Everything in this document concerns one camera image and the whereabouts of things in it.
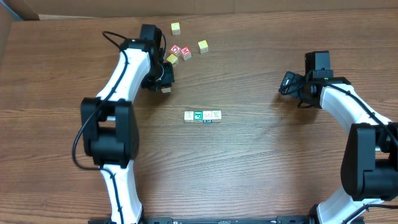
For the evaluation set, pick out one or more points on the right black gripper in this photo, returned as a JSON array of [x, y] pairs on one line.
[[288, 83]]

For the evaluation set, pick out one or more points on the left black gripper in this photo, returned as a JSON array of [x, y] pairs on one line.
[[163, 80]]

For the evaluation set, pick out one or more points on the red I wooden block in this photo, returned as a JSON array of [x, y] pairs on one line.
[[166, 90]]

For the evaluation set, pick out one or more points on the white K wooden block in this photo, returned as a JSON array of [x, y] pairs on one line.
[[189, 116]]

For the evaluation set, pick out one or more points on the yellow wooden block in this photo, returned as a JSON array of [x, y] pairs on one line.
[[203, 46], [175, 28], [173, 59]]

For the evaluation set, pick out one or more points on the green wooden block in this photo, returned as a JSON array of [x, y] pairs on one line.
[[198, 116]]

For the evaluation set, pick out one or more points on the white and blue block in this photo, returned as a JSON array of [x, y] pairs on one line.
[[207, 116]]

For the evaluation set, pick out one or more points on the white patterned wooden block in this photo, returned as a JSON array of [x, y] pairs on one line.
[[216, 116]]

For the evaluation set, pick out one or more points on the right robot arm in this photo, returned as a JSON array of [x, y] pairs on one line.
[[369, 166]]

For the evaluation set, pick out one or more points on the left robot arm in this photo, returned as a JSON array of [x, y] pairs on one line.
[[108, 124]]

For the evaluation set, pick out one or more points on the red O wooden block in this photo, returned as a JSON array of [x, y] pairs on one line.
[[175, 50]]

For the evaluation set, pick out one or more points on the red M wooden block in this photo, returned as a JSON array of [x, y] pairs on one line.
[[186, 53]]

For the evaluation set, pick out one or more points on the cardboard back board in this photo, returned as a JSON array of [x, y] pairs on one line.
[[32, 9]]

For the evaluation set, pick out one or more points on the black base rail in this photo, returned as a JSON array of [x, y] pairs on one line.
[[224, 221]]

